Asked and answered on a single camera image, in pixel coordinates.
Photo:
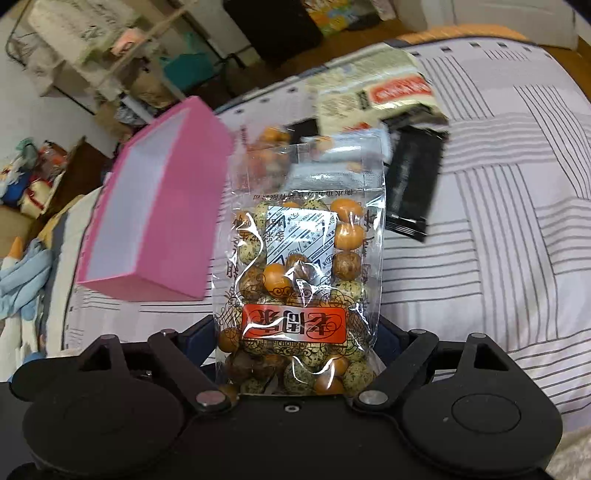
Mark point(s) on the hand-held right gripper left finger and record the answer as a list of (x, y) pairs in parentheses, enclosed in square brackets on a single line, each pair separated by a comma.
[(202, 344)]

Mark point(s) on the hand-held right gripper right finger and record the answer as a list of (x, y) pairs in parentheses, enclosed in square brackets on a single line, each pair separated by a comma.
[(392, 344)]

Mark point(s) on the clear bag of coated peanuts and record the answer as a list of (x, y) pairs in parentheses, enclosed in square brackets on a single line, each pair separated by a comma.
[(270, 136), (295, 286)]

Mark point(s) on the pink box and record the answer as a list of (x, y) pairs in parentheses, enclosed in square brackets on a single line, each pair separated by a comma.
[(157, 198)]

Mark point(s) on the black snack packet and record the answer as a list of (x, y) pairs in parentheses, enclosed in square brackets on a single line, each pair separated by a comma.
[(413, 184)]

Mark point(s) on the striped lilac bed sheet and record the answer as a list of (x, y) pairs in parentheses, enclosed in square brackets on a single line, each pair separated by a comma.
[(498, 221)]

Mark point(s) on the light blue cloth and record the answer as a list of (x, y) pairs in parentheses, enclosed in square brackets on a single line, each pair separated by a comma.
[(23, 277)]

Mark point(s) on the white grey snack packet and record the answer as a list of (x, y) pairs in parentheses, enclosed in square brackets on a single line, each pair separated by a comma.
[(351, 147)]

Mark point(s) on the brown box with bags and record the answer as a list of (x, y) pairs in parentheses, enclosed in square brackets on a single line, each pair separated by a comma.
[(41, 175)]

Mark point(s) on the cream noodle packet printed back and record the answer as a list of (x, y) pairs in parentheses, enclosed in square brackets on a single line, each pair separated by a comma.
[(339, 106)]

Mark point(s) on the teal tote bag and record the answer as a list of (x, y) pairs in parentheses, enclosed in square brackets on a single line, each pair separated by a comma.
[(189, 71)]

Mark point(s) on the wooden folding side table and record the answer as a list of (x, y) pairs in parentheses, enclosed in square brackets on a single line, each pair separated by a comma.
[(152, 34)]

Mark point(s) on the pink item on side table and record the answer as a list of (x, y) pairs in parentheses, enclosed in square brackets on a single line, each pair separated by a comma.
[(128, 39)]

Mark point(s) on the orange quilted blanket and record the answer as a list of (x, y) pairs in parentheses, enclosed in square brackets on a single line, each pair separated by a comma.
[(461, 33)]

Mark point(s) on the black suitcase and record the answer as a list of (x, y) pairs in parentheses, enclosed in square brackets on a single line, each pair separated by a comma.
[(272, 27)]

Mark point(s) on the yellow colourful gift bags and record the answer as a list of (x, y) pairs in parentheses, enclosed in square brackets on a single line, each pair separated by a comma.
[(337, 16)]

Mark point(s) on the clothes rack with knitted garment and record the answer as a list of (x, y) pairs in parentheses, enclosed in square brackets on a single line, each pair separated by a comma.
[(60, 27)]

